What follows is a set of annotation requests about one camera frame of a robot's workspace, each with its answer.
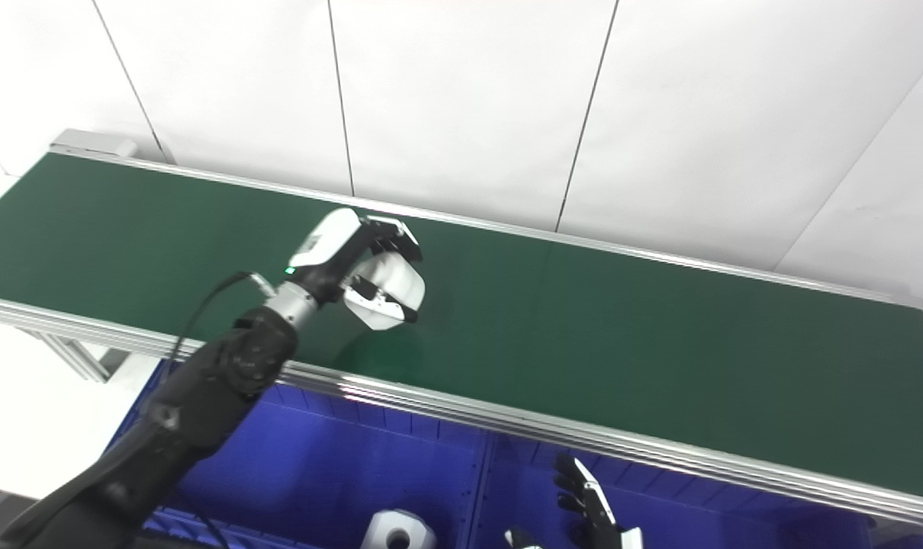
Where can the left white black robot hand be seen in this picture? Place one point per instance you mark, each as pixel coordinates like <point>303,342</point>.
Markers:
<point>332,244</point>

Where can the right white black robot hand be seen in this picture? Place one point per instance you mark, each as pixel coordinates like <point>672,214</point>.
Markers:
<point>595,507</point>

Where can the white plastic block part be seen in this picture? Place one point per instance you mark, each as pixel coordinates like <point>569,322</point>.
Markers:
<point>394,286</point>
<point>400,530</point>

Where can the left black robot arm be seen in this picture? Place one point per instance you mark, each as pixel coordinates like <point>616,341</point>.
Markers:
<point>194,412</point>

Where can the blue plastic bin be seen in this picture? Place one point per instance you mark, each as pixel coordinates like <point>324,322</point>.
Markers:
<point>698,518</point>
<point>332,465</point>

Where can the green conveyor belt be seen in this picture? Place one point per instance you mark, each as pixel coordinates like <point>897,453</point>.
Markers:
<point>622,343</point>
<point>507,416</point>

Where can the aluminium conveyor leg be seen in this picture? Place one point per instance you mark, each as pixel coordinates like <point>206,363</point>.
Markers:
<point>76,354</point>

